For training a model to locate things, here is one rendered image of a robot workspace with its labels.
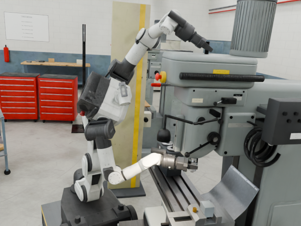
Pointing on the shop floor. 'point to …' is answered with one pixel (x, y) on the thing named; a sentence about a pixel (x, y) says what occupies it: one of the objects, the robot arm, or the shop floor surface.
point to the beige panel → (130, 142)
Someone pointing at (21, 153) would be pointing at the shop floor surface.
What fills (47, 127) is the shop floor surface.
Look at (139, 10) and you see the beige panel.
